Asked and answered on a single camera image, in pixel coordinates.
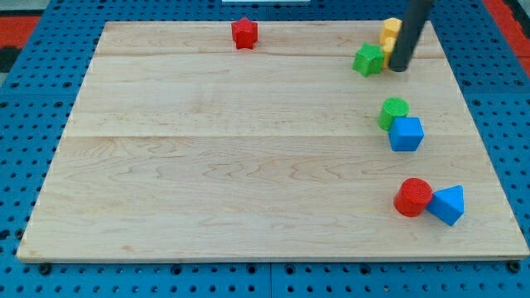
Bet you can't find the yellow heart block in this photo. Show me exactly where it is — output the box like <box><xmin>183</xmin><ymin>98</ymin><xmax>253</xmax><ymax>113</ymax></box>
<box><xmin>382</xmin><ymin>37</ymin><xmax>396</xmax><ymax>69</ymax></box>

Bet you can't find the light wooden board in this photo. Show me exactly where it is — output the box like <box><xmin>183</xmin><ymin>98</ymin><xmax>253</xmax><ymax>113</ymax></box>
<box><xmin>17</xmin><ymin>21</ymin><xmax>529</xmax><ymax>263</ymax></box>

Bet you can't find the red cylinder block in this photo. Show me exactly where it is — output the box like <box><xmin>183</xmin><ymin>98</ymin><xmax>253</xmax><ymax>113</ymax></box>
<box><xmin>393</xmin><ymin>177</ymin><xmax>433</xmax><ymax>218</ymax></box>

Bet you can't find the red star block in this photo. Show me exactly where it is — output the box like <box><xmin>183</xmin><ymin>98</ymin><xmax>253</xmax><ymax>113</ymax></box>
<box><xmin>231</xmin><ymin>17</ymin><xmax>258</xmax><ymax>50</ymax></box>

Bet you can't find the blue cube block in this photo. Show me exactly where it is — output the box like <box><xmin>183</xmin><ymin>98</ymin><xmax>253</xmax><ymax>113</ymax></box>
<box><xmin>388</xmin><ymin>117</ymin><xmax>424</xmax><ymax>151</ymax></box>

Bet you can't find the green cylinder block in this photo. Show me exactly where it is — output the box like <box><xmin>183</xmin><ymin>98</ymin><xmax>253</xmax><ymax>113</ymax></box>
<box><xmin>377</xmin><ymin>97</ymin><xmax>409</xmax><ymax>131</ymax></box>

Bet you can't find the blue triangle block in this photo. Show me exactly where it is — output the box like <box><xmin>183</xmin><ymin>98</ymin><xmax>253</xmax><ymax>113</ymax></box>
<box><xmin>426</xmin><ymin>185</ymin><xmax>465</xmax><ymax>226</ymax></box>

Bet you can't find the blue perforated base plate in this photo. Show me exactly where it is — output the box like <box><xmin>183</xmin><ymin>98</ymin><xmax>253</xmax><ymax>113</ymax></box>
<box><xmin>1</xmin><ymin>0</ymin><xmax>529</xmax><ymax>297</ymax></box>

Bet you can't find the yellow hexagon block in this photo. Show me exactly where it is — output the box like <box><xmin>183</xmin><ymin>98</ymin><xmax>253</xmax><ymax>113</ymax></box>
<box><xmin>379</xmin><ymin>17</ymin><xmax>402</xmax><ymax>45</ymax></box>

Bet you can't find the green star block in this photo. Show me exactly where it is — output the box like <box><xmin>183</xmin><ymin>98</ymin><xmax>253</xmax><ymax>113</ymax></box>
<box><xmin>352</xmin><ymin>43</ymin><xmax>385</xmax><ymax>77</ymax></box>

